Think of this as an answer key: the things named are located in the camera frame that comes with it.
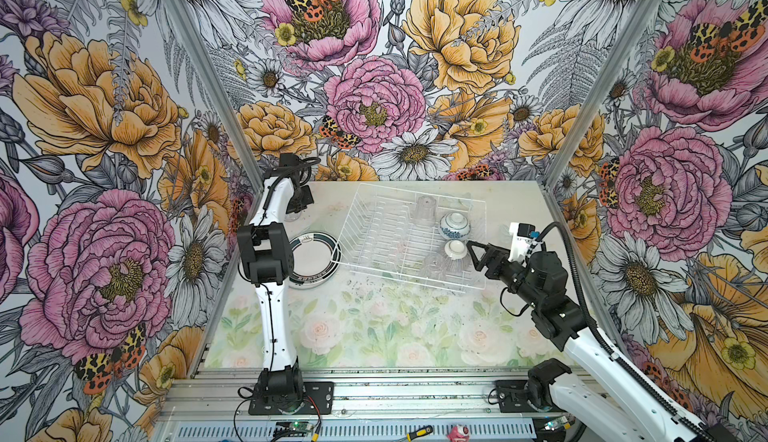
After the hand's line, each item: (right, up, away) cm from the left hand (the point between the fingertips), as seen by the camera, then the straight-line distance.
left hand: (302, 212), depth 103 cm
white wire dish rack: (+38, -8, +2) cm, 39 cm away
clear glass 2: (+44, -17, -6) cm, 47 cm away
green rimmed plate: (+6, -15, -6) cm, 17 cm away
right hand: (+51, -11, -27) cm, 59 cm away
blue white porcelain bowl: (+51, -5, -1) cm, 51 cm away
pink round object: (+45, -48, -37) cm, 75 cm away
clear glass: (+42, 0, -1) cm, 42 cm away
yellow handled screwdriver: (+37, -51, -33) cm, 71 cm away
